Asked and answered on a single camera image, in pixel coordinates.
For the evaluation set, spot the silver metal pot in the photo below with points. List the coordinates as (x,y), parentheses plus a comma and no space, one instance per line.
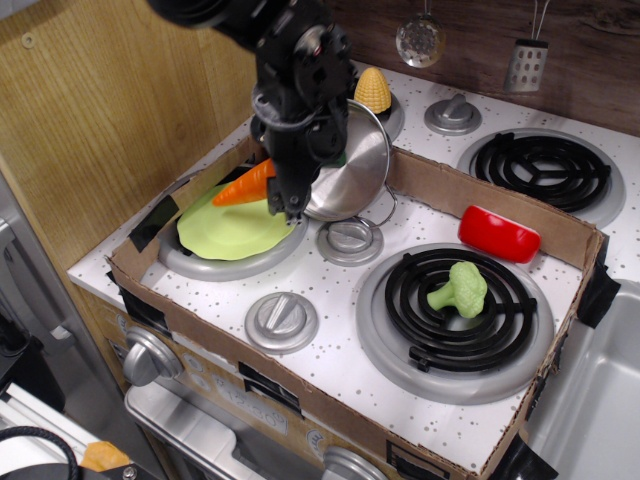
(340,193)

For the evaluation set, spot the silver oven door handle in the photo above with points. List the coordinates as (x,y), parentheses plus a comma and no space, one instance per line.
(212,443)

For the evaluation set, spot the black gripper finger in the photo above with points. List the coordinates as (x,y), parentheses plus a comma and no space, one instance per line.
(258,131)
(292,207)

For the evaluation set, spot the back right black burner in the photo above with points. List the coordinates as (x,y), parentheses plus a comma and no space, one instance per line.
(559,169)

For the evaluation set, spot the silver stove knob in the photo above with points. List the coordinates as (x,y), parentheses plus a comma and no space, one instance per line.
(453,117)
(350,243)
(281,323)

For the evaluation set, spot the front right black burner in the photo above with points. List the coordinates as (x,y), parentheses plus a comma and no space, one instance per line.
(439,355)

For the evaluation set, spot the orange toy carrot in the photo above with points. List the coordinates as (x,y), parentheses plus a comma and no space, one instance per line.
(252,185)

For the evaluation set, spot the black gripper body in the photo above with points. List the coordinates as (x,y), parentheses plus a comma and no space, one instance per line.
(315,139)

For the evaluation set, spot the light green plate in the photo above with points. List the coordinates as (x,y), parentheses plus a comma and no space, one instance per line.
(230,233)

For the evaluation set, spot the hanging silver strainer spoon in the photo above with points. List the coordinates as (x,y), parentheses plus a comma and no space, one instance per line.
(421,39)

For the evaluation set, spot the front silver stove knob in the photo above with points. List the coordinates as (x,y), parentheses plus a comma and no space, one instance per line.
(281,323)

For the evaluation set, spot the hanging silver grater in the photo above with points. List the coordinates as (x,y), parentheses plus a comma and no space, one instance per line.
(528,57)

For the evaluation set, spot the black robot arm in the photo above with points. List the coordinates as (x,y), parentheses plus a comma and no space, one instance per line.
(304,77)

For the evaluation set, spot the black burner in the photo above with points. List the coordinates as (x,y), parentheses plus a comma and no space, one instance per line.
(439,355)
(559,169)

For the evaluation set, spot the silver oven knob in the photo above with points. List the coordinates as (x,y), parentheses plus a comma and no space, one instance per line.
(343,464)
(149,358)

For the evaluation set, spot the silver oven front knob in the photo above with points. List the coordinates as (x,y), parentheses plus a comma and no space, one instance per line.
(149,358)

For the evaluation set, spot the back left burner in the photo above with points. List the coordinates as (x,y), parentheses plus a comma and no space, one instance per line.
(393,119)

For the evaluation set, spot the yellow toy corn cob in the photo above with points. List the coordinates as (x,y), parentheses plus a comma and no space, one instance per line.
(372,91)

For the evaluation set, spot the green toy broccoli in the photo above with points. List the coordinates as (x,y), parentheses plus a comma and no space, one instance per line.
(465,290)

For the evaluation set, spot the brown cardboard fence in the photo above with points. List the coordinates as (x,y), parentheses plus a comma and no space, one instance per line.
(329,391)

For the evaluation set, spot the grey toy sink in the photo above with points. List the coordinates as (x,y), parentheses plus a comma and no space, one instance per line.
(586,422)

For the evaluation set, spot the back silver stove knob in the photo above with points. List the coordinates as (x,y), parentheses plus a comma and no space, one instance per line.
(453,117)

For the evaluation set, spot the middle silver stove knob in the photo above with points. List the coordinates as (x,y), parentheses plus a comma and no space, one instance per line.
(350,243)

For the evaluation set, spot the front left silver burner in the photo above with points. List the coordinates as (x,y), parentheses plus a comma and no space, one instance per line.
(183,262)

